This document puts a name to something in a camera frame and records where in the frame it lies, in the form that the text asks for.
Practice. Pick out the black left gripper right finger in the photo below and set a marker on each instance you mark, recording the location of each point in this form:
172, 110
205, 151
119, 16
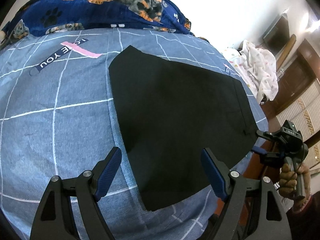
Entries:
266, 217

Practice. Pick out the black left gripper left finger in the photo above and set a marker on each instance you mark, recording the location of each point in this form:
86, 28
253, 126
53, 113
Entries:
54, 217

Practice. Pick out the black pants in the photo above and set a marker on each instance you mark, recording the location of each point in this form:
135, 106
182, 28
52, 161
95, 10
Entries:
167, 113

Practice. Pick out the person right hand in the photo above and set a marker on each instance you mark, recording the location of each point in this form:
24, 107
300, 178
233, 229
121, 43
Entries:
288, 182

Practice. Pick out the white lattice wardrobe door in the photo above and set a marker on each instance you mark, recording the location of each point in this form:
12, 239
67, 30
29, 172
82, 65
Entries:
304, 113

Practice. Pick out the dark wooden cabinet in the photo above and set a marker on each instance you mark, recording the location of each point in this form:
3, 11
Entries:
297, 78

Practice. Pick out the white confetti print quilt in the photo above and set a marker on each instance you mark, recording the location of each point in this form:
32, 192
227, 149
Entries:
257, 67

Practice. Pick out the blue grid bed sheet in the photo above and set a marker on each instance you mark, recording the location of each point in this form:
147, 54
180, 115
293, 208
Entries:
57, 110

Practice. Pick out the navy dog print blanket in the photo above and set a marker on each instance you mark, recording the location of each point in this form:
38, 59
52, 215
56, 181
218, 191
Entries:
42, 17

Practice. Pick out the wall mounted television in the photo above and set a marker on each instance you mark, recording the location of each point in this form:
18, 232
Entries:
277, 35

